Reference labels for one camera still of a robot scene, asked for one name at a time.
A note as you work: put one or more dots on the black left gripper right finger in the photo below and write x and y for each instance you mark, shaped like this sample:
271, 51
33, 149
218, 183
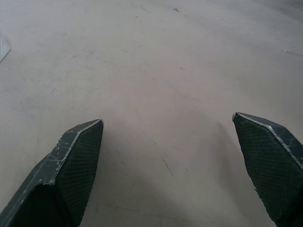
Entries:
272, 170

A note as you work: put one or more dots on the grey metal plate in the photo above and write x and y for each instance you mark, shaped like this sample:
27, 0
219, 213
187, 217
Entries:
2, 48

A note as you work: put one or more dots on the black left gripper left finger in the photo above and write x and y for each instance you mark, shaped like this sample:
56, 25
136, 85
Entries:
64, 179

